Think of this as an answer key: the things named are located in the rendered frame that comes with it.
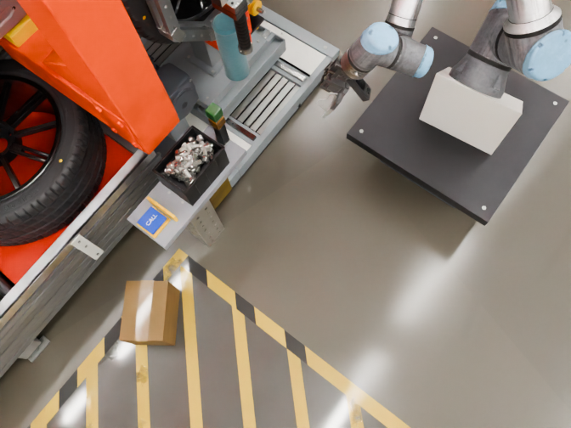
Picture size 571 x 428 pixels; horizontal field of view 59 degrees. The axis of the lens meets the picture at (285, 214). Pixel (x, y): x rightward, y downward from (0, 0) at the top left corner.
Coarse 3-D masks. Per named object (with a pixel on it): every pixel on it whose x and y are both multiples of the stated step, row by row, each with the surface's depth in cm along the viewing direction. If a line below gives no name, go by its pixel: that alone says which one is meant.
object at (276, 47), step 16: (256, 32) 228; (272, 32) 224; (272, 48) 224; (256, 64) 222; (272, 64) 226; (256, 80) 222; (224, 96) 217; (240, 96) 219; (192, 112) 219; (224, 112) 215
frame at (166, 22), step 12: (156, 0) 139; (168, 0) 143; (252, 0) 179; (156, 12) 148; (168, 12) 146; (216, 12) 173; (156, 24) 153; (168, 24) 149; (180, 24) 160; (192, 24) 165; (204, 24) 171; (168, 36) 154; (180, 36) 156; (192, 36) 163; (204, 36) 167
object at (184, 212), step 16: (208, 128) 178; (240, 160) 176; (224, 176) 172; (160, 192) 171; (208, 192) 170; (144, 208) 169; (176, 208) 168; (192, 208) 168; (176, 224) 167; (160, 240) 165
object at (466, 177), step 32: (448, 64) 199; (384, 96) 196; (416, 96) 195; (512, 96) 193; (544, 96) 192; (352, 128) 192; (384, 128) 191; (416, 128) 190; (512, 128) 188; (544, 128) 188; (384, 160) 190; (416, 160) 186; (448, 160) 185; (480, 160) 185; (512, 160) 184; (448, 192) 181; (480, 192) 181
